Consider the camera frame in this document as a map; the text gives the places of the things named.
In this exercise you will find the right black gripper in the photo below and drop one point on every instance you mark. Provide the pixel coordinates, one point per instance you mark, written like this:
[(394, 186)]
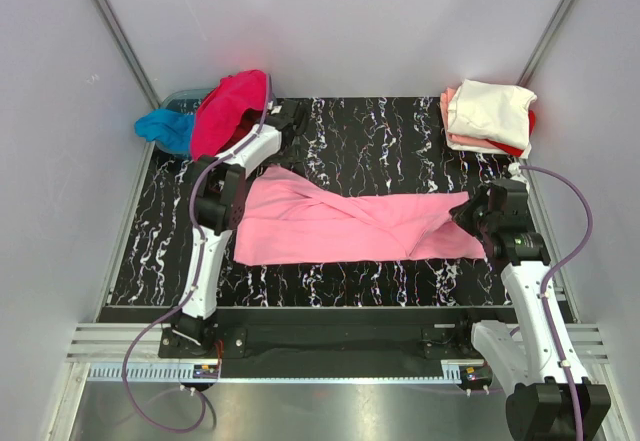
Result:
[(480, 216)]

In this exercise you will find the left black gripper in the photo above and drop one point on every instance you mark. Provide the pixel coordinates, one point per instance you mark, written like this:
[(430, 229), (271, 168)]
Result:
[(252, 121)]

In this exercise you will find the light pink t-shirt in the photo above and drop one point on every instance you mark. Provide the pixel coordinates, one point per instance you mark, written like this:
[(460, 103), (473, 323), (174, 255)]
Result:
[(289, 220)]

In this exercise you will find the blue plastic basket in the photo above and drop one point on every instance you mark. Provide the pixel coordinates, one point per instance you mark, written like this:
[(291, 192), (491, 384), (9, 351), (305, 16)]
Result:
[(185, 103)]

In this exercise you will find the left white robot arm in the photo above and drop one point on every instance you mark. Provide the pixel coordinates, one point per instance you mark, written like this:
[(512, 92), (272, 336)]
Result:
[(216, 209)]

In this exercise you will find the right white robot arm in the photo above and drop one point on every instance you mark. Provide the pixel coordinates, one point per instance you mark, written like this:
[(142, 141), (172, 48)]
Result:
[(549, 394)]

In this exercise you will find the dark red t-shirt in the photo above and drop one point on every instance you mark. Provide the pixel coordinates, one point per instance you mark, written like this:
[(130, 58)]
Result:
[(247, 121)]

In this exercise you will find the magenta t-shirt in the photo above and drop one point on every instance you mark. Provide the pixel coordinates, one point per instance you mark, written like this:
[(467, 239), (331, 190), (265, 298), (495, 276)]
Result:
[(221, 110)]

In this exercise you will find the red folded t-shirt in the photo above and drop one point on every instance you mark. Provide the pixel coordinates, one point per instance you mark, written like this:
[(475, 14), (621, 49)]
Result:
[(520, 148)]

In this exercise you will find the white folded t-shirt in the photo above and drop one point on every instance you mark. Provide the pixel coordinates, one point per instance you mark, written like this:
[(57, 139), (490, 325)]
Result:
[(488, 111)]

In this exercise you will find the blue t-shirt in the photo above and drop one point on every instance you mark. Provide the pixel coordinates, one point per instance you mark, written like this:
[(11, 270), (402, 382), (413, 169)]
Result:
[(169, 130)]

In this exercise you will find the peach folded t-shirt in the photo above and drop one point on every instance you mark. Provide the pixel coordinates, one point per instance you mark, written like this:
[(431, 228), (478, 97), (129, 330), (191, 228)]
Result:
[(460, 142)]

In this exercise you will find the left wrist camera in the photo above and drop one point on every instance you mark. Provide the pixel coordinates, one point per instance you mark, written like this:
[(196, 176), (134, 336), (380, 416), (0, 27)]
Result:
[(275, 109)]

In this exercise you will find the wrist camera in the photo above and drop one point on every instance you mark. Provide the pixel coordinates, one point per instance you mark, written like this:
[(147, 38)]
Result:
[(275, 109), (515, 173)]

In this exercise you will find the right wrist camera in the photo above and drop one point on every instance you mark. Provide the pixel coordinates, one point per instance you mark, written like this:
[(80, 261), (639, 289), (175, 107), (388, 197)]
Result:
[(515, 173)]

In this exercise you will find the white slotted cable duct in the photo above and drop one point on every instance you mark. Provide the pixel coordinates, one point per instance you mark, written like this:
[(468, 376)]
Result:
[(192, 373)]

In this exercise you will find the left aluminium corner post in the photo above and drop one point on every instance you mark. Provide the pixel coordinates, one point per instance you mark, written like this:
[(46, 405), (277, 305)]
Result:
[(114, 26)]

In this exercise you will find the aluminium corner post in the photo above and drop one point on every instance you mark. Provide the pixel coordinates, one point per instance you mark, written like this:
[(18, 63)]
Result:
[(114, 26), (545, 41)]

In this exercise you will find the right aluminium corner post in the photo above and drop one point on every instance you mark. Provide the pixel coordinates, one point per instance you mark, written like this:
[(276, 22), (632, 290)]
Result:
[(545, 41)]

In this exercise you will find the aluminium front rail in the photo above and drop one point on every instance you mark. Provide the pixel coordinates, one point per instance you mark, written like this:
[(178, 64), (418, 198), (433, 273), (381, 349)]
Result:
[(110, 341)]

